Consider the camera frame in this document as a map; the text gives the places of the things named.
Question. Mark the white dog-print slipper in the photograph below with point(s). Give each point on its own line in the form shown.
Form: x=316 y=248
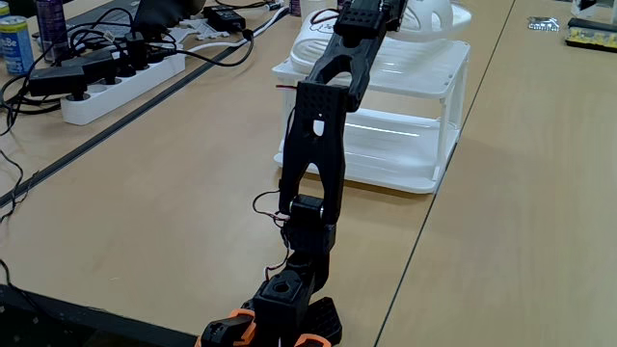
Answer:
x=303 y=53
x=434 y=19

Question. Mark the white plastic shoe rack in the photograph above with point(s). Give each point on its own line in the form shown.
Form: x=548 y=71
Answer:
x=414 y=72

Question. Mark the white paper cup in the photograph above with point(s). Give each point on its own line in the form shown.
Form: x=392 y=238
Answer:
x=312 y=5

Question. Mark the silver foil packet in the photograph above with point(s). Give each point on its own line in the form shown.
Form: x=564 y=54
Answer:
x=543 y=23

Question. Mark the black power adapter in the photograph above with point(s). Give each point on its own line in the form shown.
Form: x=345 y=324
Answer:
x=222 y=18

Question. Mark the black and yellow box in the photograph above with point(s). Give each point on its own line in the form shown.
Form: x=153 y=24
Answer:
x=592 y=34

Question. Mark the clear plastic box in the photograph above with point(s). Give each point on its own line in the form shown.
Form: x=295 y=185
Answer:
x=595 y=7

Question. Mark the dark laptop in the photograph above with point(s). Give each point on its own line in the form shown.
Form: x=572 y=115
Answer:
x=164 y=14

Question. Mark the black power plug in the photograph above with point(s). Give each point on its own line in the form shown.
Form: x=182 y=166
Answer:
x=136 y=48

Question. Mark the white power strip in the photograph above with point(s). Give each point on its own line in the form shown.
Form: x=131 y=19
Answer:
x=120 y=91

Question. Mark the black plug adapter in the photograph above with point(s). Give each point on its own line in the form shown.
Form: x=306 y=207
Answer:
x=55 y=79
x=94 y=65

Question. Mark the orange table clamp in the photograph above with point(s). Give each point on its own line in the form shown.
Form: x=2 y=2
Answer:
x=241 y=328
x=313 y=341

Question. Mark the tall purple drink can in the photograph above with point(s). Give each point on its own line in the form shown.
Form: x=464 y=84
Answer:
x=52 y=29

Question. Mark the blue drink can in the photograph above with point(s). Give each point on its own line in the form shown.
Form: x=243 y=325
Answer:
x=17 y=45

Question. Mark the green-topped drink can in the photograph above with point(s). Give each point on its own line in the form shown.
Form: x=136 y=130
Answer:
x=4 y=9

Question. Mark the white printed bracket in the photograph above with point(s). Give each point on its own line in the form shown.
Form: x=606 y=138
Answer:
x=202 y=30

